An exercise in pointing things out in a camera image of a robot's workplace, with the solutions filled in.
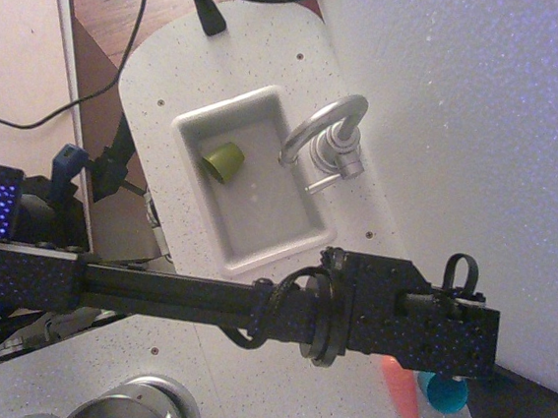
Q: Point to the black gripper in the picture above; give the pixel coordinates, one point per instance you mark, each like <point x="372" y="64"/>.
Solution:
<point x="392" y="310"/>

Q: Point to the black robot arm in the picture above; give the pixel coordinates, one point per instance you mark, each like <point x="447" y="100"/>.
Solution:
<point x="303" y="308"/>

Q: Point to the silver toy faucet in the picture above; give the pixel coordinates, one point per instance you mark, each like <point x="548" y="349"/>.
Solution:
<point x="333" y="135"/>

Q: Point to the orange plastic carrot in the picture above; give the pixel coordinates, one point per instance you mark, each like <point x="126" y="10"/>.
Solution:
<point x="401" y="385"/>

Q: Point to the teal plastic cup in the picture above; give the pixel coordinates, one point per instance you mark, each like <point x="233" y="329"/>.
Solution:
<point x="447" y="396"/>

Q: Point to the white toy sink counter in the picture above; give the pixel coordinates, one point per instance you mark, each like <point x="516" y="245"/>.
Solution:
<point x="185" y="93"/>

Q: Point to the green plastic cup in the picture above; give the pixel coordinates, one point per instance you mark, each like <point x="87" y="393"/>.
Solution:
<point x="223" y="162"/>

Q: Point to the blue clamp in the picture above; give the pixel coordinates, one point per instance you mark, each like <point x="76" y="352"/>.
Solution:
<point x="66" y="164"/>

